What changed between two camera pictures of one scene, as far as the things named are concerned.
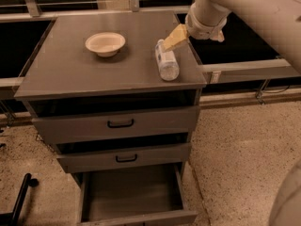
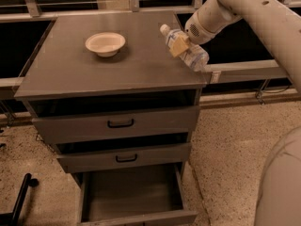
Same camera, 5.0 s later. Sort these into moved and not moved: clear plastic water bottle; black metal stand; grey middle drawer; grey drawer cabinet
Moved: clear plastic water bottle
Not moved: grey middle drawer; black metal stand; grey drawer cabinet
